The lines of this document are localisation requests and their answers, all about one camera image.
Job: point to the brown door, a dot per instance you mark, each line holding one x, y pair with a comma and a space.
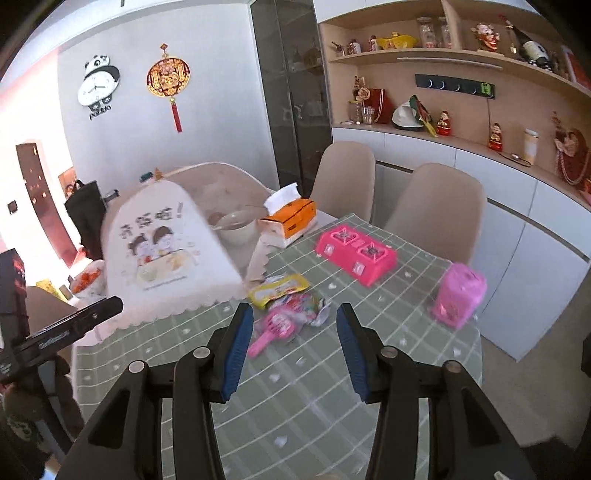
44, 203

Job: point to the yellow snack packet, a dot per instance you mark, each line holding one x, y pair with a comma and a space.
277, 290

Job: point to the beige lace cloth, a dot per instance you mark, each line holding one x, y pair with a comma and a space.
261, 261

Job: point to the cream cup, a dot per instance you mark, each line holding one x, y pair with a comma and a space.
531, 147

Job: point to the black hook rail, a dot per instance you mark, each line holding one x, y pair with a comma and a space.
452, 86

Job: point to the red gold wall ornament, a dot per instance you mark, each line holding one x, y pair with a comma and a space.
168, 78

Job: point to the orange tissue box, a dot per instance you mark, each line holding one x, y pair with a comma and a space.
291, 219

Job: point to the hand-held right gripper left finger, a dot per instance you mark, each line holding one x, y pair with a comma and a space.
238, 350

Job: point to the white printed food cover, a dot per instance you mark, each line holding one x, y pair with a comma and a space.
161, 258

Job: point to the colourful wrapper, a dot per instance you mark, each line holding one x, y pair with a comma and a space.
309, 309

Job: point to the white bowl with orange food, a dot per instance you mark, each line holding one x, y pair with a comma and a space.
87, 279

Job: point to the pink toy stove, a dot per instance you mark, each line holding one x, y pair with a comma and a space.
355, 254

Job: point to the flower vase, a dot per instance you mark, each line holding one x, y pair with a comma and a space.
362, 99

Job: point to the dark wine bottle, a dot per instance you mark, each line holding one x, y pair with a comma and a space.
531, 48

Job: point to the beige mesh food cover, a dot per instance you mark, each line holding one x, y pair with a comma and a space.
221, 184

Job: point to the pink toy bin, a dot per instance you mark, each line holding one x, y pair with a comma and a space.
459, 295

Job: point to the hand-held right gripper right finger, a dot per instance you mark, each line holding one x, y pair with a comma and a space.
353, 355

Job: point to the wall switch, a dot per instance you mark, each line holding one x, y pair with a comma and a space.
13, 206

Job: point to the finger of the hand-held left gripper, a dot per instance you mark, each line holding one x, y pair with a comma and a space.
83, 321

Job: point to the white lower cabinet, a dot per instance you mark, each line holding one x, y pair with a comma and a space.
517, 221

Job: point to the yellow bowl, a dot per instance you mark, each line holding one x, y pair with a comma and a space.
397, 41

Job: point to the red frame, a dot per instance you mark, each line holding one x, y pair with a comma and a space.
577, 67

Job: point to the wooden shelf unit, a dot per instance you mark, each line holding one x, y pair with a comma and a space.
461, 115

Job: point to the small red figurine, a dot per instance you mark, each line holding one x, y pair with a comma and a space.
496, 138
444, 123

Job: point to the pink toy dustpan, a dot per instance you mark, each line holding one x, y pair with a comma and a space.
277, 325

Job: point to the dark glass cabinet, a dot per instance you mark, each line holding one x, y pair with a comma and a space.
291, 92

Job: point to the red bag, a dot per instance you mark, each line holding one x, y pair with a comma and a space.
378, 106

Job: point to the white bowl with spoon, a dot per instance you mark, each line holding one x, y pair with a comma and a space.
235, 228

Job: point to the green checked tablecloth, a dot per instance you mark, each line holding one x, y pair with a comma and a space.
300, 415

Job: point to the glass jar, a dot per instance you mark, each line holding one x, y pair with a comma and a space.
446, 32
427, 32

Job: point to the red gold figurine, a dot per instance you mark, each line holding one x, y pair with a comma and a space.
485, 37

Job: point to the panda wall clock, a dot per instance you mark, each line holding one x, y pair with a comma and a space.
98, 90

